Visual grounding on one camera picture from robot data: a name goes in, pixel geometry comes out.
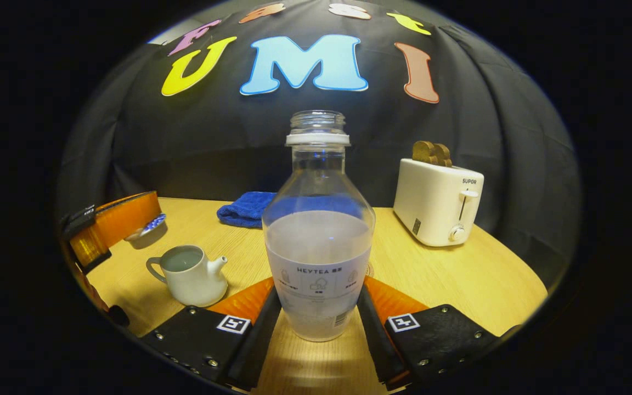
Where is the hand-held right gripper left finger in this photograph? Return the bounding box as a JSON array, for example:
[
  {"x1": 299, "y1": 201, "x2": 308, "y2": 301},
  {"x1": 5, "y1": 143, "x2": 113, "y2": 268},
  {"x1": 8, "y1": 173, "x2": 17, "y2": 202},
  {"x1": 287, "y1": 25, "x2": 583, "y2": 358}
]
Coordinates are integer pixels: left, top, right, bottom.
[{"x1": 140, "y1": 276, "x2": 283, "y2": 391}]

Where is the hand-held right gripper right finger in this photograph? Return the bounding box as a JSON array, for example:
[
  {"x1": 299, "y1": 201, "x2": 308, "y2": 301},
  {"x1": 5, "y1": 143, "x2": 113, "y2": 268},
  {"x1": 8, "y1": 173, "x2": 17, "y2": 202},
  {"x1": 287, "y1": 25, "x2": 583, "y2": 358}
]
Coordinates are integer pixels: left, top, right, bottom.
[{"x1": 355, "y1": 275, "x2": 500, "y2": 391}]

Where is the white teacup lid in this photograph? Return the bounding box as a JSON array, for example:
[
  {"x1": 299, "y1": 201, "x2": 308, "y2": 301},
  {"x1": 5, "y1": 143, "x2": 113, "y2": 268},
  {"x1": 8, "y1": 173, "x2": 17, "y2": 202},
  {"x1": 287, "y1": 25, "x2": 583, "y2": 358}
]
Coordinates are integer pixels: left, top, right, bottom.
[{"x1": 124, "y1": 213, "x2": 167, "y2": 250}]

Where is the white teacup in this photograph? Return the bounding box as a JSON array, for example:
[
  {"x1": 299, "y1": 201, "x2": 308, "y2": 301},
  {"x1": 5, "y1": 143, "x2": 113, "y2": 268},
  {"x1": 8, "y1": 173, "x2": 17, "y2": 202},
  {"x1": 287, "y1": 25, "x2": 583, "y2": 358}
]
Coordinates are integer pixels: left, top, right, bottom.
[{"x1": 146, "y1": 244, "x2": 229, "y2": 308}]

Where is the clear plastic water bottle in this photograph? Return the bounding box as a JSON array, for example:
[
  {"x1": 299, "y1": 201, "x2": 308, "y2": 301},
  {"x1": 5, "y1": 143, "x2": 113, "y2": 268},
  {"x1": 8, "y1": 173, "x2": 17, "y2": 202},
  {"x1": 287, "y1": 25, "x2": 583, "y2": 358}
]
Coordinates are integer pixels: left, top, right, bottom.
[{"x1": 262, "y1": 110, "x2": 376, "y2": 342}]

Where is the black backdrop cloth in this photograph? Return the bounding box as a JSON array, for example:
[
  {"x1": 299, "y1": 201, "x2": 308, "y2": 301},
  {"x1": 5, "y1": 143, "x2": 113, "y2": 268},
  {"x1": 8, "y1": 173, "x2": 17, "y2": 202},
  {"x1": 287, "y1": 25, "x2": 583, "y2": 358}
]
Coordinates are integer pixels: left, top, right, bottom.
[{"x1": 55, "y1": 0, "x2": 583, "y2": 286}]

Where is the blue towel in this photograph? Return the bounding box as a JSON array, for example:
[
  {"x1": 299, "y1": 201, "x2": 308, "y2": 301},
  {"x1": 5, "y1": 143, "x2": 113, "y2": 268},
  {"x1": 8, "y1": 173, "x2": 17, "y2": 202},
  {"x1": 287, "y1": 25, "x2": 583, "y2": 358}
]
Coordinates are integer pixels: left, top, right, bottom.
[{"x1": 217, "y1": 191, "x2": 278, "y2": 229}]

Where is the white toaster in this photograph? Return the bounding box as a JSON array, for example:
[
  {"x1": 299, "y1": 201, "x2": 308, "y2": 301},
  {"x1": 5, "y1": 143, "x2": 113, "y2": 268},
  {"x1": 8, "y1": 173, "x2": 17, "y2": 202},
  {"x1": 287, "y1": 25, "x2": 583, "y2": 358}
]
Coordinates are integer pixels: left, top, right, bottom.
[{"x1": 393, "y1": 158, "x2": 485, "y2": 247}]

